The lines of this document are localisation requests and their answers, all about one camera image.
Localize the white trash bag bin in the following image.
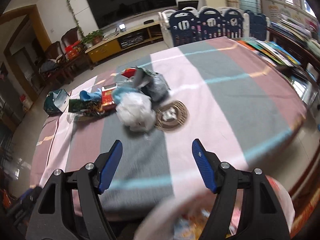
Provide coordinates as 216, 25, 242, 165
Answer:
134, 173, 295, 239

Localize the dark green snack wrapper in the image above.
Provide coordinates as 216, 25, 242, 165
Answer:
68, 99, 105, 116

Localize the white crumpled plastic bag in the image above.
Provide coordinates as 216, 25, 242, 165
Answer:
116, 92, 156, 132

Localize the blue knit sock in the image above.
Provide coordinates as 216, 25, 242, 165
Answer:
79, 88, 102, 102

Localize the red cigarette box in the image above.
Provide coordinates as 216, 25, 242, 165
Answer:
101, 83, 117, 111

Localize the light blue plastic bag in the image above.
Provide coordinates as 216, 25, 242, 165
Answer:
112, 87, 139, 105

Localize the plaid pink grey tablecloth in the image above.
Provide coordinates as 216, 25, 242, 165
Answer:
30, 37, 306, 219

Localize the green gift bag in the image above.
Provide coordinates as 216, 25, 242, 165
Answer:
43, 89, 69, 116

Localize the grey foil bag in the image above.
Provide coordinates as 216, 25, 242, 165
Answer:
133, 67, 170, 102

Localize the red snack wrapper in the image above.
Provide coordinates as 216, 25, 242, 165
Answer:
121, 68, 137, 79

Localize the dark wooden armchair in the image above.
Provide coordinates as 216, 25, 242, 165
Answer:
39, 27, 94, 85

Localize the red gift box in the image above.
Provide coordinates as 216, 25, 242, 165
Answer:
65, 40, 86, 60

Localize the potted green plant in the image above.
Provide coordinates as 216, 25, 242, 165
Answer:
82, 30, 103, 45

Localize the stack of books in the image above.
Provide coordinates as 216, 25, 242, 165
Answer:
238, 37, 301, 67

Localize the dark wooden side table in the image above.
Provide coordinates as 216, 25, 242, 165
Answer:
267, 27, 319, 106

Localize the yellow wooden TV cabinet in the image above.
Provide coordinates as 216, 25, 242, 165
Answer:
85, 22, 163, 63

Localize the navy white baby fence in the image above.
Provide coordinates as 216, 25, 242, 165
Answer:
158, 6, 270, 48

